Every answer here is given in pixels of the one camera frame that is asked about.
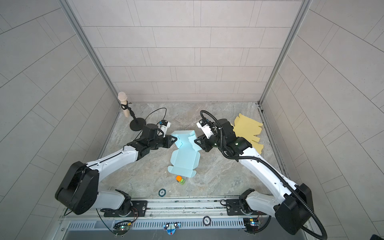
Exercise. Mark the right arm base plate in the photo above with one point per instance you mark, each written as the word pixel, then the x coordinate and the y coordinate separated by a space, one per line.
pixel 237 207

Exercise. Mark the right green circuit board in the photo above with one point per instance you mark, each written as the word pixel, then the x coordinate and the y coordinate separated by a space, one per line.
pixel 251 225

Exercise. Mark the yellow paper box stack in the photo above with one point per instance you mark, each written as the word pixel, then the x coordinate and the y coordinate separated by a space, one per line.
pixel 249 129

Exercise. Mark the round black white disc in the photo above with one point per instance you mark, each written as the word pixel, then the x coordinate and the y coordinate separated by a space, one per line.
pixel 207 221

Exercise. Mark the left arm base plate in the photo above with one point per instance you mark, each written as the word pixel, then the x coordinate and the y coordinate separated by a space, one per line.
pixel 131 209

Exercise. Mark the blue sticker marker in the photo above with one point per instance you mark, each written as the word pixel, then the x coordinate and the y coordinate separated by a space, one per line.
pixel 171 228

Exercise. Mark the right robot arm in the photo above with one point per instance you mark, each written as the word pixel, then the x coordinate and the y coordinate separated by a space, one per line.
pixel 290 204

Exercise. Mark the light blue paper box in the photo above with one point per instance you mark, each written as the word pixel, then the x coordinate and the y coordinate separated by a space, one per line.
pixel 186 158

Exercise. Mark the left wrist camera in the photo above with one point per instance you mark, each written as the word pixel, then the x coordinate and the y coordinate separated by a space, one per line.
pixel 164 125

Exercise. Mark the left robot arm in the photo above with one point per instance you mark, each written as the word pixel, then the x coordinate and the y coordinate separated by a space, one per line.
pixel 79 190

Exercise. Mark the green circuit board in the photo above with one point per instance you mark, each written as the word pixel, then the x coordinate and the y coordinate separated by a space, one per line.
pixel 121 228
pixel 251 225

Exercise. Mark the left green circuit board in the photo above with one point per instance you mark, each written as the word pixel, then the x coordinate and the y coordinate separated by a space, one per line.
pixel 121 228

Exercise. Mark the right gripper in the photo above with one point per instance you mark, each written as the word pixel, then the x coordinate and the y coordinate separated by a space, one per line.
pixel 204 140

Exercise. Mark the black microphone stand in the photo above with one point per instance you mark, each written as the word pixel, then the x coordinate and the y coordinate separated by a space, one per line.
pixel 136 124

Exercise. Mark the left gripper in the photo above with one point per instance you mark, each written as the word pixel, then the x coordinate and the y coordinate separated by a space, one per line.
pixel 168 141

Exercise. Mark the orange green toy block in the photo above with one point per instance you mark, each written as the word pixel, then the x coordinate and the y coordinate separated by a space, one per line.
pixel 180 180

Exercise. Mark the beige microphone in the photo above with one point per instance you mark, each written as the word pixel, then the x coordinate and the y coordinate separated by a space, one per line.
pixel 123 98

